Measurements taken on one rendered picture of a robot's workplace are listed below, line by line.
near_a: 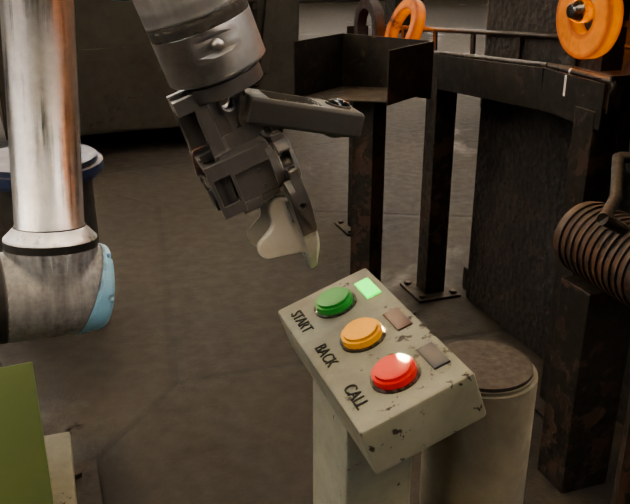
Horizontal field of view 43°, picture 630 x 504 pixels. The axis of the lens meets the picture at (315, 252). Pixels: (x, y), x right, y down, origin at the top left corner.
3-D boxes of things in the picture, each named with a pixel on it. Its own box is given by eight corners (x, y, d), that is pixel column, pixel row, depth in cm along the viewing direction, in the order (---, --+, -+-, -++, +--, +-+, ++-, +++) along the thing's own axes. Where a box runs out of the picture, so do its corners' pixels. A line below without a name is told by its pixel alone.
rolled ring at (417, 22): (378, 67, 238) (388, 71, 240) (411, 46, 222) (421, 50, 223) (387, 11, 242) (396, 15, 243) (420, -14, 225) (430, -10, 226)
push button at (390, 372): (407, 360, 71) (402, 345, 71) (427, 383, 68) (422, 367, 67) (369, 381, 71) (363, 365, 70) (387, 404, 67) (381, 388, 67)
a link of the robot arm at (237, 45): (234, -1, 72) (263, 8, 64) (253, 50, 75) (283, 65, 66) (144, 37, 71) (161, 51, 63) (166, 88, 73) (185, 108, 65)
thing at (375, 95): (338, 290, 228) (341, 32, 201) (419, 314, 214) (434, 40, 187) (295, 316, 213) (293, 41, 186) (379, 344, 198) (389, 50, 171)
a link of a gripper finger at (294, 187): (291, 226, 78) (259, 148, 74) (307, 219, 78) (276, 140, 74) (306, 243, 73) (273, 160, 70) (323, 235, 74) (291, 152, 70)
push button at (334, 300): (347, 294, 85) (342, 280, 84) (361, 309, 81) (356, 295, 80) (314, 310, 84) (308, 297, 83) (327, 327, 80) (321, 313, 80)
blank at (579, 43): (590, 74, 153) (575, 75, 152) (559, 14, 160) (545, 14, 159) (636, 17, 140) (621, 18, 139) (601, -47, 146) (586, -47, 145)
